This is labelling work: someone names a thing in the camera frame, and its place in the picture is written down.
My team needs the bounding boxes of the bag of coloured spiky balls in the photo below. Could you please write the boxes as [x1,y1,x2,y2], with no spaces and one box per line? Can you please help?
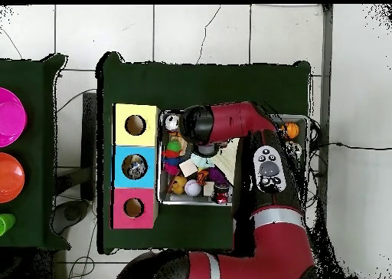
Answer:
[162,137,185,177]

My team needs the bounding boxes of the clear mesh bin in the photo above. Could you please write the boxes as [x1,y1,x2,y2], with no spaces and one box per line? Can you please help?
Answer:
[158,110,311,208]

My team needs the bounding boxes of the wooden box with three holes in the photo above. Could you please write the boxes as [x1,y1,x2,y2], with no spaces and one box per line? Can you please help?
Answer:
[112,103,162,230]

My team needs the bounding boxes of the plain wooden cube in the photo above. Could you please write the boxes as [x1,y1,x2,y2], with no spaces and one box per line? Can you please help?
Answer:
[179,159,199,178]

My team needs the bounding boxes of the red silver soda can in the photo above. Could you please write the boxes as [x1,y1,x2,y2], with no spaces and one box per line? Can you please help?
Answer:
[164,113,183,133]

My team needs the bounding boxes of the purple spiky ball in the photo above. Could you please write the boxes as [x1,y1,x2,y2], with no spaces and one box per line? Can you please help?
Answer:
[207,166,229,185]

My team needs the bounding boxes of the white baseball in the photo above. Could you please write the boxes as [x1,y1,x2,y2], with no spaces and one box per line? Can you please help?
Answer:
[185,179,203,198]

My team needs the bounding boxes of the red black can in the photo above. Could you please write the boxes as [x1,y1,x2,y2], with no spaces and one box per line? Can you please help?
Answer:
[212,182,232,205]

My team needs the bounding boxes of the orange plate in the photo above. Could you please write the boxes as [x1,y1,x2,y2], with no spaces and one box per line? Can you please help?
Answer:
[0,153,26,205]

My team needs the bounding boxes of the pink plate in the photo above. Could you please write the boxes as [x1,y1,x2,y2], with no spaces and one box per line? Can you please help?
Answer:
[0,87,28,149]

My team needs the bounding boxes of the green cup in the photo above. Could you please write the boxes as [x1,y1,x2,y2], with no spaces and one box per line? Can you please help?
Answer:
[0,213,16,237]

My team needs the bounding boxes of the black cable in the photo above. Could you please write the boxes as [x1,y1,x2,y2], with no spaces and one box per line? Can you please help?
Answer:
[311,116,392,153]

